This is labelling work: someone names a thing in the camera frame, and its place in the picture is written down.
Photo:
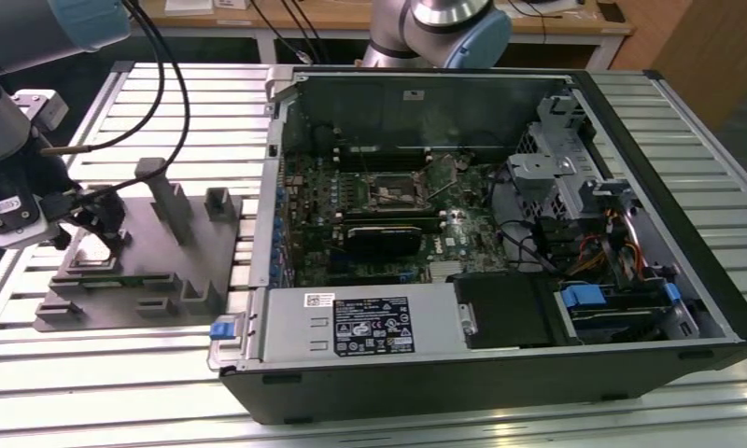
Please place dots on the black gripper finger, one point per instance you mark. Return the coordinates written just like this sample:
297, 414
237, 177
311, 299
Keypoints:
114, 233
62, 238

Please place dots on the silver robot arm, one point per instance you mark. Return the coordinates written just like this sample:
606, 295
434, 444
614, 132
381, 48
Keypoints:
0, 116

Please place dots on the CPU socket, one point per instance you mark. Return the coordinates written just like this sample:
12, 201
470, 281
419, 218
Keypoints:
393, 191

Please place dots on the grey parts rack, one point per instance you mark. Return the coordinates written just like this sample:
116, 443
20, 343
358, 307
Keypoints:
162, 266

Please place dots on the green RAM stick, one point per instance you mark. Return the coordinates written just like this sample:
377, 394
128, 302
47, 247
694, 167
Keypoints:
134, 281

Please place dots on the blue power supply latch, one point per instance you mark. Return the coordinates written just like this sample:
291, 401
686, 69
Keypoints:
223, 326

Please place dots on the silver power supply unit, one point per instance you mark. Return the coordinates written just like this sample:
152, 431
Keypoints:
286, 326

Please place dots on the black expansion slot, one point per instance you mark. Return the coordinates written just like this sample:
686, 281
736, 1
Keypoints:
361, 280

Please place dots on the black graphics card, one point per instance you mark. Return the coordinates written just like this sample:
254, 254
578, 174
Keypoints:
383, 243

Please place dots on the RAM slot white clips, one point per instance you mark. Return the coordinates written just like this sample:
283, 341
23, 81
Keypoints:
398, 153

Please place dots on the small white box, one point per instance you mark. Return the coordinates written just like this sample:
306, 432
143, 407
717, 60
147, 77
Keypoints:
234, 4

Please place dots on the silver chipset heatsink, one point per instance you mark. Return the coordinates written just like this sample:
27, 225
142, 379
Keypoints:
446, 271

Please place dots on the white label sticker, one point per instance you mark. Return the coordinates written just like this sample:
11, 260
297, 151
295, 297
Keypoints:
414, 95

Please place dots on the green motherboard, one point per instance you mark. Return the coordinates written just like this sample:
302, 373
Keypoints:
479, 210

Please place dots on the black PC case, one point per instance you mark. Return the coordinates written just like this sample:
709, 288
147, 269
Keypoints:
442, 392

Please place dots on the black plastic drive cover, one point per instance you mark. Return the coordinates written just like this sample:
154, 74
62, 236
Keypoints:
510, 312

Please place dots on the silver metal drive cage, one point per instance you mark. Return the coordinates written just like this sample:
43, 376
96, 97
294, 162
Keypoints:
536, 169

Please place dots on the hard disk in blue carrier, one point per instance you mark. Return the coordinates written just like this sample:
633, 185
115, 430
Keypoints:
582, 295

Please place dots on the blue plastic clip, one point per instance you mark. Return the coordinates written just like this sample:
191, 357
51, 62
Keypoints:
672, 295

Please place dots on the black phone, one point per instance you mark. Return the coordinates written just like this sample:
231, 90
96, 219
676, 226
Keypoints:
612, 11

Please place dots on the silver disk bay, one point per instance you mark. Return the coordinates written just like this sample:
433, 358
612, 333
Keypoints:
685, 322

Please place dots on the wooden cabinet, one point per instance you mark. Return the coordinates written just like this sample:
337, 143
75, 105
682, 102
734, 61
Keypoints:
710, 56

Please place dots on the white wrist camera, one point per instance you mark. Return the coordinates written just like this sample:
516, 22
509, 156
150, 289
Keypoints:
12, 233

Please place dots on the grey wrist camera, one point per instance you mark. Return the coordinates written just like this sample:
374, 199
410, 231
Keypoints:
50, 109

